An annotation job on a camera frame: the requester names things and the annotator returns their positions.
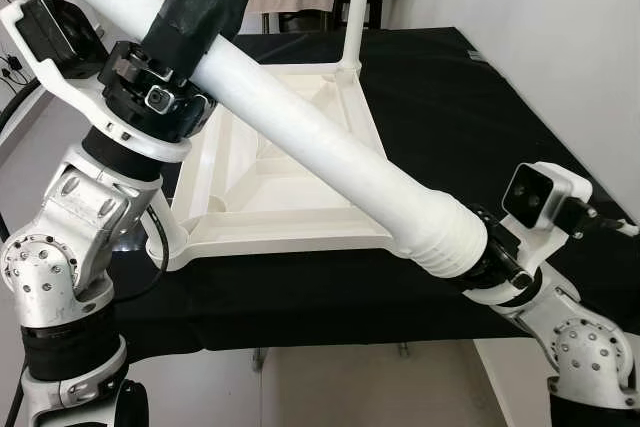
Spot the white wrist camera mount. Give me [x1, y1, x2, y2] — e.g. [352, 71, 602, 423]
[0, 0, 193, 163]
[465, 162, 599, 308]

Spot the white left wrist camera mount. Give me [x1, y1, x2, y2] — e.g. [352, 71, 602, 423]
[0, 0, 193, 163]

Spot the white plastic table top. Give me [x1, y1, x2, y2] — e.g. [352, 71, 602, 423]
[160, 62, 401, 273]

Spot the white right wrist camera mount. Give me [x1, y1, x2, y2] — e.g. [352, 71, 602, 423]
[465, 162, 599, 308]

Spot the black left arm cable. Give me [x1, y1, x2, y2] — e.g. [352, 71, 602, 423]
[0, 82, 173, 427]

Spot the black wall cable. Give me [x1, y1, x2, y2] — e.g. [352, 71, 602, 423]
[0, 47, 31, 88]

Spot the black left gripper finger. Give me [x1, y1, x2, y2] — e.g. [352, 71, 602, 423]
[145, 0, 241, 80]
[220, 0, 252, 43]

